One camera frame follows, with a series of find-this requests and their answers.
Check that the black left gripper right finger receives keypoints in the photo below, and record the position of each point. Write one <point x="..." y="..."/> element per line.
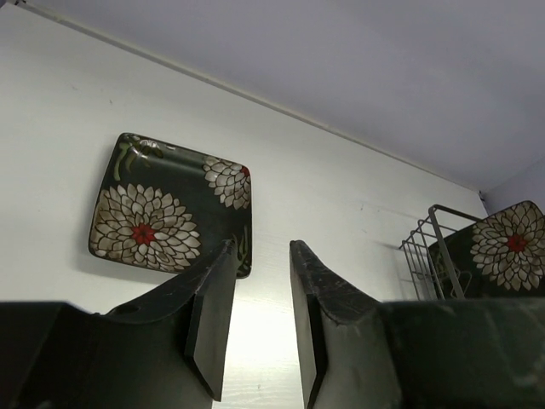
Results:
<point x="357" y="352"/>

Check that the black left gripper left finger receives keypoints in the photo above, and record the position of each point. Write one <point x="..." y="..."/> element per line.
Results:
<point x="164" y="349"/>

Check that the black floral square plate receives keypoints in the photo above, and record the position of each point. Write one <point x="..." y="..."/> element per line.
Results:
<point x="162" y="207"/>

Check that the grey wire dish rack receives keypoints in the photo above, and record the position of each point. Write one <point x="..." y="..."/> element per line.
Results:
<point x="432" y="271"/>

